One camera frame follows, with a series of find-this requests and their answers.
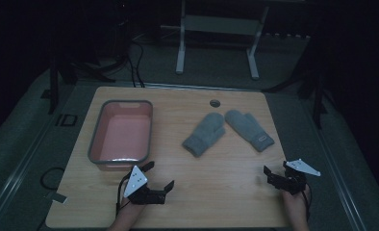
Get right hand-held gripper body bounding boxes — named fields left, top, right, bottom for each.
left=275, top=158, right=321, bottom=195

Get person's right hand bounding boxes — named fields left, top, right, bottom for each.
left=282, top=186, right=310, bottom=207

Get white metal stand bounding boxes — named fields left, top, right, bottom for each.
left=175, top=0, right=271, bottom=81

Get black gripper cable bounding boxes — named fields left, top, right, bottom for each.
left=114, top=174, right=133, bottom=217
left=301, top=184, right=313, bottom=223

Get pink basin with grey rim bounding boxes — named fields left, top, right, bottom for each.
left=87, top=99, right=154, bottom=172

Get grey mitten with label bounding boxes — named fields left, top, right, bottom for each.
left=224, top=109, right=275, bottom=153

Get black hanging cables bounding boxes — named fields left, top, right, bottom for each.
left=126, top=39, right=146, bottom=89

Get black stand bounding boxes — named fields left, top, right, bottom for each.
left=264, top=68, right=328, bottom=130
left=46, top=56, right=114, bottom=116

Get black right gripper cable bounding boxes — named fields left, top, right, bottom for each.
left=301, top=184, right=313, bottom=223

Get person's left hand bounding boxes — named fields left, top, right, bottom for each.
left=119, top=195, right=147, bottom=215

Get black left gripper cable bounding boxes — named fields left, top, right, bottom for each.
left=114, top=174, right=133, bottom=217

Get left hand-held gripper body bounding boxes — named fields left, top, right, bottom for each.
left=123, top=165, right=166, bottom=206

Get black cable loop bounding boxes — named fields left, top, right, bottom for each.
left=39, top=167, right=65, bottom=191

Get grey tape piece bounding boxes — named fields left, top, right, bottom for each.
left=43, top=191, right=68, bottom=205

